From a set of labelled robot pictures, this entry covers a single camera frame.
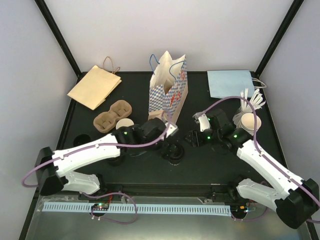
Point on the small electronics board left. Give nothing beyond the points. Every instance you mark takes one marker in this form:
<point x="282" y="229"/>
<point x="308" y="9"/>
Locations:
<point x="100" y="207"/>

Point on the black plastic cup lid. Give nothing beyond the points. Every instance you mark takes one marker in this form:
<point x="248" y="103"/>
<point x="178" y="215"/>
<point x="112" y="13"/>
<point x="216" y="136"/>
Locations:
<point x="182" y="151"/>

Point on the left black frame post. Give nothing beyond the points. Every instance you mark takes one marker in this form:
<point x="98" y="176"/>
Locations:
<point x="48" y="17"/>

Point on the stack of black lids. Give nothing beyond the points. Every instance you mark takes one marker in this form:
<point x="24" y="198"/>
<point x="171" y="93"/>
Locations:
<point x="116" y="161"/>

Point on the small electronics board right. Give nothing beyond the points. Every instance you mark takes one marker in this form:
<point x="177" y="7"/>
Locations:
<point x="242" y="209"/>

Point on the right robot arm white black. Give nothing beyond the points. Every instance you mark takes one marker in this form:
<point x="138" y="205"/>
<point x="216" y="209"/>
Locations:
<point x="292" y="198"/>

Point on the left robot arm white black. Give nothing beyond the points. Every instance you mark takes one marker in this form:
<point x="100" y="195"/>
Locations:
<point x="57" y="170"/>

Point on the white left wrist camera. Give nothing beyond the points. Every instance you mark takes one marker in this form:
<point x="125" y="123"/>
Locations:
<point x="171" y="129"/>

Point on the small electronics board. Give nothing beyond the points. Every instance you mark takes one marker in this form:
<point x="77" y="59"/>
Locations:
<point x="242" y="209"/>
<point x="100" y="207"/>

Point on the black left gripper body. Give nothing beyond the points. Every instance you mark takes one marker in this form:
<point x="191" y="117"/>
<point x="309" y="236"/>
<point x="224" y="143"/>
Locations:
<point x="165" y="150"/>

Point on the light blue slotted cable duct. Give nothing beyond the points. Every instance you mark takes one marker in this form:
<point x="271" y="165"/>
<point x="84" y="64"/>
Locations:
<point x="156" y="209"/>

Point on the right black frame post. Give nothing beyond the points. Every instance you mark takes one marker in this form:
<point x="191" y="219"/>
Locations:
<point x="282" y="29"/>

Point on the black frame post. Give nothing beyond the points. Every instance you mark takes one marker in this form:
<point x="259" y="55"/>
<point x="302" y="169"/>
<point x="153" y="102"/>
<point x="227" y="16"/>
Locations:
<point x="282" y="29"/>
<point x="48" y="17"/>

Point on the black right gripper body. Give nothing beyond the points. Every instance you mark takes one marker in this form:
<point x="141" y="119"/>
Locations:
<point x="201" y="141"/>

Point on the single black lid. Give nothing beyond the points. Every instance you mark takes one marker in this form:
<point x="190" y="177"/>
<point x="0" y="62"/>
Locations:
<point x="81" y="140"/>

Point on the light blue paper bag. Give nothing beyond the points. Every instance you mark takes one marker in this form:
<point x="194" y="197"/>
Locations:
<point x="226" y="83"/>

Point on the white paper coffee cup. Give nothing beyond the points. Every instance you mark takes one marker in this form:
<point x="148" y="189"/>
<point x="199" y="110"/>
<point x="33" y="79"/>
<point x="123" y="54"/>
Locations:
<point x="125" y="122"/>

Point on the stack of paper cups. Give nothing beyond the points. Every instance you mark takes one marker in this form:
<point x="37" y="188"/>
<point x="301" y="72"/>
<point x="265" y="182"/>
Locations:
<point x="247" y="122"/>

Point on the brown kraft paper bag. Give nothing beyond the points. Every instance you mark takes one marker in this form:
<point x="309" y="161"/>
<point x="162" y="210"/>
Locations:
<point x="97" y="84"/>

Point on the brown cardboard cup carrier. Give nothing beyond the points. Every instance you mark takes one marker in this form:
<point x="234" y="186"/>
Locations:
<point x="107" y="120"/>

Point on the blue checkered paper bag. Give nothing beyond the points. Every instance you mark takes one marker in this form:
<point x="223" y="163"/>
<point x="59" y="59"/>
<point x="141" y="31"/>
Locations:
<point x="168" y="87"/>

